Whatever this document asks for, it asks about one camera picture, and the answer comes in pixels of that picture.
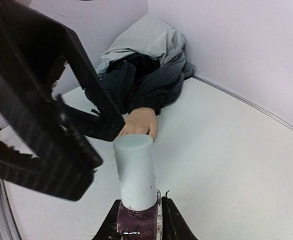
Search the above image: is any aluminium back rail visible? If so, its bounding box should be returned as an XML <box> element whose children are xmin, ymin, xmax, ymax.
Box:
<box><xmin>192</xmin><ymin>74</ymin><xmax>293</xmax><ymax>131</ymax></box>

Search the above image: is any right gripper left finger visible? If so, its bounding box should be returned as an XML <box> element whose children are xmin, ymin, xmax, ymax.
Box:
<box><xmin>92</xmin><ymin>199</ymin><xmax>122</xmax><ymax>240</ymax></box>

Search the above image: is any purple nail polish bottle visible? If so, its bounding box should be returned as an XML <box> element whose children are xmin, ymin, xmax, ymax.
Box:
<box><xmin>116</xmin><ymin>189</ymin><xmax>163</xmax><ymax>240</ymax></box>

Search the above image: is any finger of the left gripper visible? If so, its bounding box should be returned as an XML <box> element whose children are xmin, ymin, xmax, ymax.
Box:
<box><xmin>0</xmin><ymin>72</ymin><xmax>103</xmax><ymax>201</ymax></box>
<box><xmin>48</xmin><ymin>24</ymin><xmax>124</xmax><ymax>142</ymax></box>

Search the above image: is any mannequin hand with long nails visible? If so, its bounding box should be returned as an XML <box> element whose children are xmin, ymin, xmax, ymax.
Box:
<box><xmin>118</xmin><ymin>107</ymin><xmax>159</xmax><ymax>140</ymax></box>

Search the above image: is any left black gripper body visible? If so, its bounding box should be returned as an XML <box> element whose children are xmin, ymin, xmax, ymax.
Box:
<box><xmin>0</xmin><ymin>0</ymin><xmax>69</xmax><ymax>120</ymax></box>

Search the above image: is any black jacket sleeve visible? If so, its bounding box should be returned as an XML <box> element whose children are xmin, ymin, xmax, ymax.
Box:
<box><xmin>99</xmin><ymin>52</ymin><xmax>186</xmax><ymax>115</ymax></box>

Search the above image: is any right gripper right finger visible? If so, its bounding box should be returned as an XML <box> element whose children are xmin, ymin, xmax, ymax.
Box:
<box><xmin>162</xmin><ymin>196</ymin><xmax>198</xmax><ymax>240</ymax></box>

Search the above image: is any white nail polish cap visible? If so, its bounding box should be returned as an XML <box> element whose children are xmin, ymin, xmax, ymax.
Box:
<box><xmin>113</xmin><ymin>134</ymin><xmax>157</xmax><ymax>211</ymax></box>

